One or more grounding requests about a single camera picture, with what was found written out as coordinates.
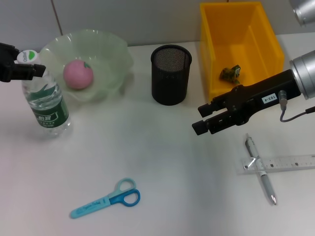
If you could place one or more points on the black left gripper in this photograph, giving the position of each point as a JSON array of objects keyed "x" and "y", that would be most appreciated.
[{"x": 6, "y": 71}]

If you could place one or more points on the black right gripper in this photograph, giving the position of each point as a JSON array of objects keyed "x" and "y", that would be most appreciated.
[{"x": 253, "y": 98}]

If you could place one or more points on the green plastic wrapper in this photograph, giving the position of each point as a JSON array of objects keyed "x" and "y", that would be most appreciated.
[{"x": 229, "y": 73}]

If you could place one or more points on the clear green-label water bottle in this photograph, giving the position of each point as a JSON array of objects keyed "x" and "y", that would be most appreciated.
[{"x": 46, "y": 110}]

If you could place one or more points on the pink toy peach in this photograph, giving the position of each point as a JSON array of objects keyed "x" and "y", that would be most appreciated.
[{"x": 77, "y": 75}]

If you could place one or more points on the black mesh pen holder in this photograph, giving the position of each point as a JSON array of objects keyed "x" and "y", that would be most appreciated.
[{"x": 169, "y": 81}]

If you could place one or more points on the pale green wavy fruit bowl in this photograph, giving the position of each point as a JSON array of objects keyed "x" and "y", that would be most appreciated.
[{"x": 105, "y": 61}]

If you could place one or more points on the grey mechanical pen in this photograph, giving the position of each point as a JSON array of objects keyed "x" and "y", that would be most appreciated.
[{"x": 267, "y": 186}]

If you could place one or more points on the clear plastic ruler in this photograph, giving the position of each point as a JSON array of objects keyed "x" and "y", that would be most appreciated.
[{"x": 288, "y": 164}]

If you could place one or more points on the blue capped scissors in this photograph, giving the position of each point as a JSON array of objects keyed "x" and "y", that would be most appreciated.
[{"x": 98, "y": 204}]

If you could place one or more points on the yellow plastic bin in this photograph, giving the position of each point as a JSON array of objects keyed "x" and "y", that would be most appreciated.
[{"x": 236, "y": 44}]

